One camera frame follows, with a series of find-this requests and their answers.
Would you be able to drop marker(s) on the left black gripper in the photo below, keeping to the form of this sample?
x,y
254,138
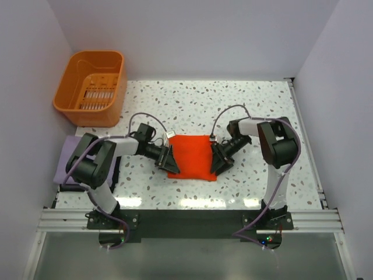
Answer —
x,y
166,161

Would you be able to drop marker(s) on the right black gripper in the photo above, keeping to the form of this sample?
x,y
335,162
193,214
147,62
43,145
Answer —
x,y
217,162

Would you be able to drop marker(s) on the orange t shirt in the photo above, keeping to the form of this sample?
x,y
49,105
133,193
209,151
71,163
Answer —
x,y
193,155

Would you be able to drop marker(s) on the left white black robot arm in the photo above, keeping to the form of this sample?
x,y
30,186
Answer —
x,y
90,162

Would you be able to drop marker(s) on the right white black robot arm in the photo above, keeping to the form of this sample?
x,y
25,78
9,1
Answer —
x,y
280,147

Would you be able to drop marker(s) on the folded lavender t shirt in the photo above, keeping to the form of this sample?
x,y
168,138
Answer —
x,y
69,146

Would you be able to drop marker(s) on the orange plastic basket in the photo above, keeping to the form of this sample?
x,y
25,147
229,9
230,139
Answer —
x,y
92,89

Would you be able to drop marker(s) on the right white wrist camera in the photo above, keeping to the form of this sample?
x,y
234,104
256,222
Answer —
x,y
213,139

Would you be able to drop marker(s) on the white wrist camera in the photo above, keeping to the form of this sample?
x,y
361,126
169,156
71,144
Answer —
x,y
213,139
167,136

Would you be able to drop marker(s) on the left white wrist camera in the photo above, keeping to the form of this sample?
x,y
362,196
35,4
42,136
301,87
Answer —
x,y
167,136

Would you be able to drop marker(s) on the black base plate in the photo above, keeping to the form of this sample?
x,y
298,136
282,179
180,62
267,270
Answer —
x,y
133,226

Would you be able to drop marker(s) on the aluminium table edge rail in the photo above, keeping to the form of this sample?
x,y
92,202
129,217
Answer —
x,y
320,190

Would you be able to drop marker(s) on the aluminium front rail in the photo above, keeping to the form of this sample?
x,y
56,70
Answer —
x,y
304,221

